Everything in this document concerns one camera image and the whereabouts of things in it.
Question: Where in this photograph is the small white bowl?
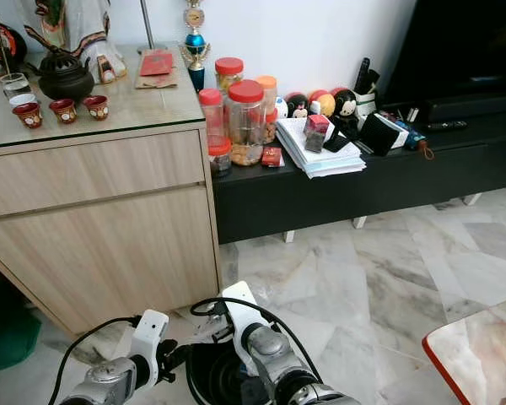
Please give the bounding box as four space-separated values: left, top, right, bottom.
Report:
9 92 38 109

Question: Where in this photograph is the white blue pouch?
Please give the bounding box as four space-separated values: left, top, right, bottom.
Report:
396 116 436 160

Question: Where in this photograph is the black pouch wallet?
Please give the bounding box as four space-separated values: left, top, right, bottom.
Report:
358 111 402 157

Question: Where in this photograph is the clear drinking glass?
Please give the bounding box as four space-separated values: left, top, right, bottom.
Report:
0 73 33 103

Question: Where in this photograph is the white robed statue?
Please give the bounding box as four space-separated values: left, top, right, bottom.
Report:
20 0 128 84

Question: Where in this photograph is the white paper stack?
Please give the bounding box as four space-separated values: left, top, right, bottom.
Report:
273 116 369 180

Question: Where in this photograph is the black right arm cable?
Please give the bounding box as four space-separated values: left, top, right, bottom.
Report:
189 296 326 377

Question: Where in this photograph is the short red lid jar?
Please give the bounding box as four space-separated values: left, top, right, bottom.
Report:
214 57 246 93

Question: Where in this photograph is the pink marble folding table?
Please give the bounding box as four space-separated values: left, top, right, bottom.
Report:
421 303 506 405

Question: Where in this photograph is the black mouse plush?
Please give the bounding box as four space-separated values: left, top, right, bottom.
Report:
332 86 363 132

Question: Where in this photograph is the black remote control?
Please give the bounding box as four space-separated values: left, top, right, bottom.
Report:
425 120 470 132

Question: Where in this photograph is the orange round plush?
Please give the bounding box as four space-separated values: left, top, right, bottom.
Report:
310 88 339 120

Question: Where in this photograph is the small red box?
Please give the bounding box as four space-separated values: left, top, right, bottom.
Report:
303 113 332 154
261 146 285 169

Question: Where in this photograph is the red packet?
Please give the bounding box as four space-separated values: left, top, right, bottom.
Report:
139 48 175 78

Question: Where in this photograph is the orange lid jar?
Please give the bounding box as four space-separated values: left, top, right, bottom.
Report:
254 75 280 116

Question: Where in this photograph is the black rubbish bin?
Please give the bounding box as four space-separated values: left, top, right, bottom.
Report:
185 337 276 405

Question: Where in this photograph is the gold blue trophy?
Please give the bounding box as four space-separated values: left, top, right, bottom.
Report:
179 0 208 93

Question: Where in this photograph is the light wooden cabinet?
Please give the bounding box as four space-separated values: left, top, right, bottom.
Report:
0 41 225 335

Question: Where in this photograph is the black flat television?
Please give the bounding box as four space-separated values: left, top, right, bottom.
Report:
379 0 506 103

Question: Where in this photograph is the large red lid snack jar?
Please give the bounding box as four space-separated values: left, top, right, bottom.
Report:
225 79 267 167

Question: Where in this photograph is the holder with black remotes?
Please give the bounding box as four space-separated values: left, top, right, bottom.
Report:
352 57 383 116

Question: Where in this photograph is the tiny dark content jar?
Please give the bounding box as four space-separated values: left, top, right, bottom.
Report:
208 137 234 179

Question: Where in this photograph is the green floor object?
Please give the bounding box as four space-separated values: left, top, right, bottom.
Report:
0 282 44 377

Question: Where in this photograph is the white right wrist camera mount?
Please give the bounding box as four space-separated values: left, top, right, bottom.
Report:
218 280 267 352

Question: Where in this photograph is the slim red lid jar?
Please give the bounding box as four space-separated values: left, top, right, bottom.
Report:
197 88 226 149

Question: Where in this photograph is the small red tea cup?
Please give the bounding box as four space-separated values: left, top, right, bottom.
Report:
20 102 46 130
82 94 111 122
50 98 79 126

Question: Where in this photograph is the black low TV cabinet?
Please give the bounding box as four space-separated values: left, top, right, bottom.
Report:
212 92 506 246

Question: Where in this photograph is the black iron teapot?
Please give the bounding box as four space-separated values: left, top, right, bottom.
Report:
24 48 96 105

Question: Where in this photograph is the black white round plush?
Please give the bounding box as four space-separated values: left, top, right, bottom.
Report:
286 90 314 120

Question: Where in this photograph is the thin metal rod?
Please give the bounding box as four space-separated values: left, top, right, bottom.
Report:
139 0 156 51

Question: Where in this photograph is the round black red plaque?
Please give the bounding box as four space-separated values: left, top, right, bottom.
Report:
0 9 30 69

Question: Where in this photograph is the small red top box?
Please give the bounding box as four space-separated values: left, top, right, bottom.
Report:
303 113 332 154

